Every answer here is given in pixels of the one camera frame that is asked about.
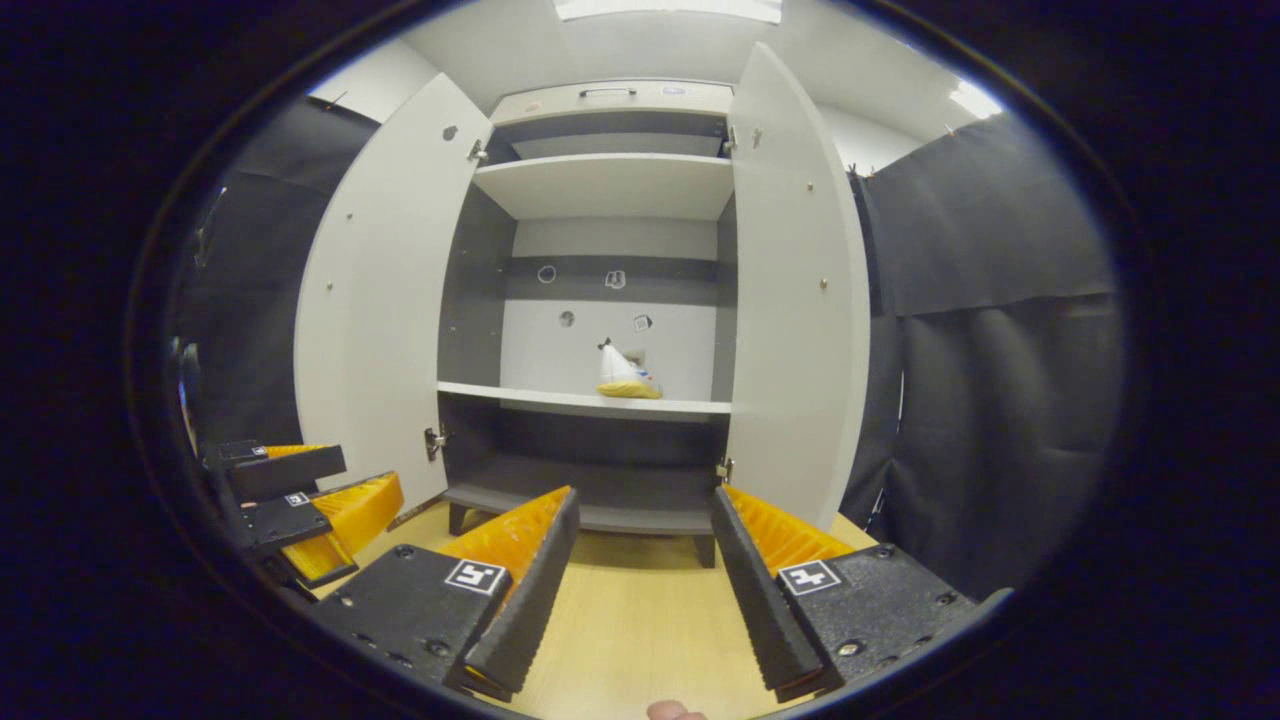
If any grey shoe cabinet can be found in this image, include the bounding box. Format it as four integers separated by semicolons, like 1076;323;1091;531
437;78;741;569

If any small ceiling light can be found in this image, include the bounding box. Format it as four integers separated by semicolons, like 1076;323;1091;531
948;80;1004;121

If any black backdrop cloth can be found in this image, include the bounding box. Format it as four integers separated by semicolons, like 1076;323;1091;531
175;95;1126;601

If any grey shoe cabinet door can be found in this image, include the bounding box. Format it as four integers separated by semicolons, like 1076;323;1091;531
294;72;496;519
722;42;873;531

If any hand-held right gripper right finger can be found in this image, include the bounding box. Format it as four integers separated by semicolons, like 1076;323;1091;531
710;485;986;704

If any long ceiling light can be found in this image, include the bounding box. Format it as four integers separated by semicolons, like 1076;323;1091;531
553;0;784;24

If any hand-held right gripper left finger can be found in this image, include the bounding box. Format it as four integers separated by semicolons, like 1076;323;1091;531
315;486;581;703

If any white canvas shoe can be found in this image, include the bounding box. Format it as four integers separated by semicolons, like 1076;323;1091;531
597;340;664;400

